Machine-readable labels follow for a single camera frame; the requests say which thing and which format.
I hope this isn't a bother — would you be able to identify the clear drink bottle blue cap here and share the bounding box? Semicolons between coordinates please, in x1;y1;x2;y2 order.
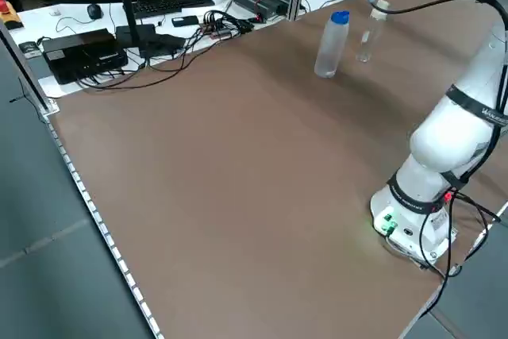
314;10;352;79

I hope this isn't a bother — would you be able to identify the black base cable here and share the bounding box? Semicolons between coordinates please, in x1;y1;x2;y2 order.
420;190;502;312

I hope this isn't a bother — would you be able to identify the usb hub with cables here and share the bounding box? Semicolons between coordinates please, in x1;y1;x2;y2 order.
202;10;256;40

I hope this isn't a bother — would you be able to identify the small black card case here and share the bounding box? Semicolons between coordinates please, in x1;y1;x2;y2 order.
19;40;40;58

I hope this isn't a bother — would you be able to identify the clear condiment bottle white cap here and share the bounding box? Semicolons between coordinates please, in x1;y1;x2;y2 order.
356;0;391;64

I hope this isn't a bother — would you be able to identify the red emergency stop button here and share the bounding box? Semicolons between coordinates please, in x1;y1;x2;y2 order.
0;0;21;31

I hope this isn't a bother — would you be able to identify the black dock box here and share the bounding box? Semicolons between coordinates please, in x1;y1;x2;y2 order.
41;28;129;86

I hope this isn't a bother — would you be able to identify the black finned power supply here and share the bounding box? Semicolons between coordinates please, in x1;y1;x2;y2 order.
233;0;294;21

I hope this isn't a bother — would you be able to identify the black stand pole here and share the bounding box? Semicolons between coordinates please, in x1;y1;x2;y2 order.
113;0;158;59

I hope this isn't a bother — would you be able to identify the black keyboard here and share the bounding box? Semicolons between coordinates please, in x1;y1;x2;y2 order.
132;0;216;19

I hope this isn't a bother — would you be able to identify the aluminium corner post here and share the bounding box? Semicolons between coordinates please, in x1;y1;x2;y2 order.
0;20;61;117

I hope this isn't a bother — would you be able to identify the aluminium table edge rail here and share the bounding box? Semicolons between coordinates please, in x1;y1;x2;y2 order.
46;114;164;339

